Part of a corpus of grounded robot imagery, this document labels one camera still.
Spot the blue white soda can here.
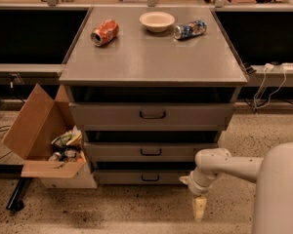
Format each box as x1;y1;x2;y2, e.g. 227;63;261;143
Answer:
174;20;207;40

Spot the trash in cardboard box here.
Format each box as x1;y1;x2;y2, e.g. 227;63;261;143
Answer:
49;127;82;162

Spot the black metal floor stand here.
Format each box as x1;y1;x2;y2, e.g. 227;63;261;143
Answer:
0;163;33;213

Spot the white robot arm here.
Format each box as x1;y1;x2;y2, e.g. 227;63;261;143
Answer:
180;142;293;234

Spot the open cardboard box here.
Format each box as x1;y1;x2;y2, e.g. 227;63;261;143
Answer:
3;84;98;189

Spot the white power strip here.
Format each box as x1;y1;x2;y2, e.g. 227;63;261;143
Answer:
281;62;293;71

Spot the white paper bowl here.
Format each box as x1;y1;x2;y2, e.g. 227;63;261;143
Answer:
140;12;175;33

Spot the grey top drawer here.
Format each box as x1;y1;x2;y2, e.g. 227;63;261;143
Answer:
69;103;233;131

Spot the grey workbench shelf rail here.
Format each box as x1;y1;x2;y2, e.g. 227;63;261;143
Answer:
0;64;63;85

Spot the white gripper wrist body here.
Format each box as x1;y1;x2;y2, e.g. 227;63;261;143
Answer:
188;169;215;196

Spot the grey middle drawer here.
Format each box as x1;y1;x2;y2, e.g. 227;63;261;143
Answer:
84;142;217;162

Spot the grey bottom drawer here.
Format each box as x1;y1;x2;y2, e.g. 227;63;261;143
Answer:
95;170;189;185

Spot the grey drawer cabinet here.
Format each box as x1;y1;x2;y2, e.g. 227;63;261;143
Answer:
60;6;247;174

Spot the grey drawer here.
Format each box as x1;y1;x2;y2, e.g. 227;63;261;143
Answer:
69;103;233;131
95;170;189;185
84;142;217;162

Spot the crushed orange soda can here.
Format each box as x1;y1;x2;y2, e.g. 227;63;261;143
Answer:
91;19;119;47

